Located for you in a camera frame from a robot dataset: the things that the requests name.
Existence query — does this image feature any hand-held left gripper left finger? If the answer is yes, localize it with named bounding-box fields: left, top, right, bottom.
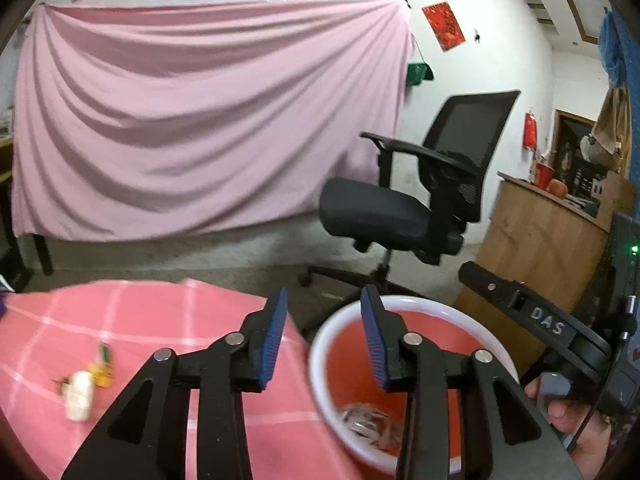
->
left=60, top=287, right=290, bottom=480

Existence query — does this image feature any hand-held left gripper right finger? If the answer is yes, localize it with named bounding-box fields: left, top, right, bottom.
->
left=360, top=285, right=583, bottom=480

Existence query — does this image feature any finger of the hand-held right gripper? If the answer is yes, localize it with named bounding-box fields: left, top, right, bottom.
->
left=458, top=260, right=614, bottom=379

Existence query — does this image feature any red bin with white rim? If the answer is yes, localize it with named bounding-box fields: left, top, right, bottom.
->
left=307, top=296, right=521, bottom=476

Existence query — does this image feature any person's right forearm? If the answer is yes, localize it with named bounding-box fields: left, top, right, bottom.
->
left=597, top=410, right=640, bottom=480

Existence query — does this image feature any person's right hand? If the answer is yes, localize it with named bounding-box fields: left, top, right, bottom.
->
left=524, top=375, right=616, bottom=479

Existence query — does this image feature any wooden cabinet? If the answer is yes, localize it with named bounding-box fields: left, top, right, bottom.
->
left=452, top=172, right=640, bottom=376

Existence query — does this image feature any clear plastic wrapper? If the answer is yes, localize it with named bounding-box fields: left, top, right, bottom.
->
left=338, top=402, right=404, bottom=451

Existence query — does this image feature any pink checkered tablecloth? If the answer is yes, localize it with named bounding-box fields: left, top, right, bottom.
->
left=0, top=280, right=351, bottom=480

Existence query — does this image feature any black office chair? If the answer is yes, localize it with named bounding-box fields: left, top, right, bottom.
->
left=298, top=90, right=522, bottom=301

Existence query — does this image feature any red cup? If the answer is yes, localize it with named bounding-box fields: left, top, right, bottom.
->
left=531, top=159, right=555, bottom=189

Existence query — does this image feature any yellow wrapper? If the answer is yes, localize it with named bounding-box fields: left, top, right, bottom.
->
left=87, top=360, right=114, bottom=387

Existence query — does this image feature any brown hanging bag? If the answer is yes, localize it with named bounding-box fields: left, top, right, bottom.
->
left=580, top=85, right=632, bottom=172

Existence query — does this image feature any red hanging ornament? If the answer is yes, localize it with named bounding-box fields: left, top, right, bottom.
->
left=523, top=108, right=539, bottom=150

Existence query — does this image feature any pink hanging cloth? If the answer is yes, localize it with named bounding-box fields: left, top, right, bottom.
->
left=11, top=0, right=415, bottom=241

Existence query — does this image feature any blue towel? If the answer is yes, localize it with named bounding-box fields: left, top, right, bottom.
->
left=597, top=7, right=640, bottom=87

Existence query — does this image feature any green wall basket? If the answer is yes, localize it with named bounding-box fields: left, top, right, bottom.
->
left=406, top=62, right=435, bottom=86

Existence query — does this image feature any red wall paper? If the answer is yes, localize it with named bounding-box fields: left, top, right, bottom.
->
left=421, top=1, right=466, bottom=53

